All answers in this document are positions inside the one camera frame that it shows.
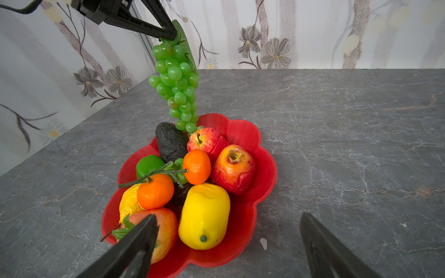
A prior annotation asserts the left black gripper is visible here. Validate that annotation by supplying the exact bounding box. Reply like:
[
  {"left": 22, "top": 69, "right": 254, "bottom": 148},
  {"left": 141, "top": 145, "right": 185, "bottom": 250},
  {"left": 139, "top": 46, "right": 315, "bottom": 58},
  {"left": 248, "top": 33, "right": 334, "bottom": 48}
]
[{"left": 70, "top": 0, "right": 177, "bottom": 40}]

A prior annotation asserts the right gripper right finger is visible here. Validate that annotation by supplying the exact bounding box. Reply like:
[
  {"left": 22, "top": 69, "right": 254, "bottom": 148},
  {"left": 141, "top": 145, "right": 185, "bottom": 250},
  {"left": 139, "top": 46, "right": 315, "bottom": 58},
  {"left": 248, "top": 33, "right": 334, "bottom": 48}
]
[{"left": 300, "top": 213, "right": 379, "bottom": 278}]

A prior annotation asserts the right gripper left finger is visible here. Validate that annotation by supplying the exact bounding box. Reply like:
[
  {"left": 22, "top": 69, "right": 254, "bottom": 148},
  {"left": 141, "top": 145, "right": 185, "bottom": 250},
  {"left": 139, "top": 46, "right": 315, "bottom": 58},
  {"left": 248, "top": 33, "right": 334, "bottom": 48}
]
[{"left": 78, "top": 215, "right": 159, "bottom": 278}]

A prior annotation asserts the yellow pear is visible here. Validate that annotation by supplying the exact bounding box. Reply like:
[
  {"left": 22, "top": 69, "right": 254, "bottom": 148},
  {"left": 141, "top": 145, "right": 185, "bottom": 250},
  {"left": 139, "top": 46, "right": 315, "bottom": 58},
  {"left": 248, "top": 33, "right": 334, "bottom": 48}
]
[{"left": 119, "top": 184, "right": 144, "bottom": 224}]

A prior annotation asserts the green grape bunch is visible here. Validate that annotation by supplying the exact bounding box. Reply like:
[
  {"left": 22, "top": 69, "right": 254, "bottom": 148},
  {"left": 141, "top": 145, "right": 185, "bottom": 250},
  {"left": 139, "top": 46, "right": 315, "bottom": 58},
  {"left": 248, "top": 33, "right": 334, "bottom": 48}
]
[{"left": 148, "top": 20, "right": 199, "bottom": 134}]

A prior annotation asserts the orange tangerine with stem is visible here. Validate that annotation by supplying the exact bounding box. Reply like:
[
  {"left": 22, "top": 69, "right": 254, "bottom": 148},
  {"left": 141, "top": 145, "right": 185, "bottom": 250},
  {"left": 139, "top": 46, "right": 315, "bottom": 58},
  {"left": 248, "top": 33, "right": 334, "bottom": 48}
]
[{"left": 119, "top": 170, "right": 186, "bottom": 210}]

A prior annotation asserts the yellow lemon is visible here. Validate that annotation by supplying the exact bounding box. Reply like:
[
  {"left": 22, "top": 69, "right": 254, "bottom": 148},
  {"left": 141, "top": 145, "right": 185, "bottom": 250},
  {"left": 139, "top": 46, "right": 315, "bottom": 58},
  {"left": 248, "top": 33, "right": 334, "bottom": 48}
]
[{"left": 178, "top": 183, "right": 231, "bottom": 250}]

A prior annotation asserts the green lime fruit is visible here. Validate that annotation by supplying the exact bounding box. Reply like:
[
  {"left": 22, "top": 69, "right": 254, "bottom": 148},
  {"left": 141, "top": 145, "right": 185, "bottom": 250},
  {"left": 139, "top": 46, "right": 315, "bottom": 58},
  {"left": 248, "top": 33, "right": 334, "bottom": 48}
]
[{"left": 136, "top": 155, "right": 165, "bottom": 178}]

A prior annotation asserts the red flower-shaped fruit bowl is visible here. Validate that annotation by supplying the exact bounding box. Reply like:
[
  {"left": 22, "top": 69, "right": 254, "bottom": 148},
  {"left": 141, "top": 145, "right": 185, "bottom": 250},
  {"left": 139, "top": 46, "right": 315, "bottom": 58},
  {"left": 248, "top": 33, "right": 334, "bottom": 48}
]
[{"left": 102, "top": 113, "right": 278, "bottom": 278}]

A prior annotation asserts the dark mangosteen with green leaves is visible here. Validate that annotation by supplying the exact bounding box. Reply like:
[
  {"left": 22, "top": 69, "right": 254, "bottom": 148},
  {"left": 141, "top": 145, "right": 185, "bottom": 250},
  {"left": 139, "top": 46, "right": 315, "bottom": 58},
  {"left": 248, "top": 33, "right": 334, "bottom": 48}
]
[{"left": 165, "top": 158, "right": 192, "bottom": 206}]

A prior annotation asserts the dark green avocado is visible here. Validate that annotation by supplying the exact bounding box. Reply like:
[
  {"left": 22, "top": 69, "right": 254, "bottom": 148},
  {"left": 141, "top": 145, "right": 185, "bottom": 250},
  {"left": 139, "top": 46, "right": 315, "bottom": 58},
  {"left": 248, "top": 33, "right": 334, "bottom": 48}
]
[{"left": 155, "top": 122, "right": 189, "bottom": 162}]

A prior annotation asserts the red yellow pomegranate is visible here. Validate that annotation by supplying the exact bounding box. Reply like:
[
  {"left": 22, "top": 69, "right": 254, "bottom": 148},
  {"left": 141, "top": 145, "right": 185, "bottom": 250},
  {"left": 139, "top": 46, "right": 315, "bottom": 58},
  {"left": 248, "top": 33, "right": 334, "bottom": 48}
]
[{"left": 211, "top": 144, "right": 256, "bottom": 195}]

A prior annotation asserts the red apple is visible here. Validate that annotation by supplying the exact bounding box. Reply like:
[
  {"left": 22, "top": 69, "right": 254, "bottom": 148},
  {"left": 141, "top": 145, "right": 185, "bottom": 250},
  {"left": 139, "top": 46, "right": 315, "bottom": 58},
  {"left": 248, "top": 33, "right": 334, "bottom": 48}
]
[{"left": 187, "top": 127, "right": 229, "bottom": 164}]

